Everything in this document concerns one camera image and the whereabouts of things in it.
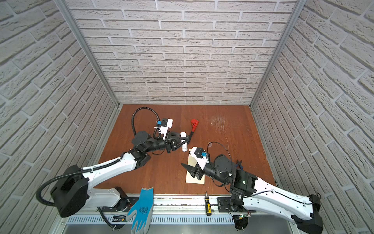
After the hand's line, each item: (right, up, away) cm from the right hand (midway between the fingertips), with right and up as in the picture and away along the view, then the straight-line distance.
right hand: (187, 157), depth 63 cm
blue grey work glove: (-23, -29, +8) cm, 38 cm away
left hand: (0, +9, 0) cm, 9 cm away
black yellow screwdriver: (+10, -27, +8) cm, 30 cm away
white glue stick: (-1, +5, +1) cm, 5 cm away
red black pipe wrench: (+4, +14, +44) cm, 46 cm away
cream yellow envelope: (+1, -8, -3) cm, 9 cm away
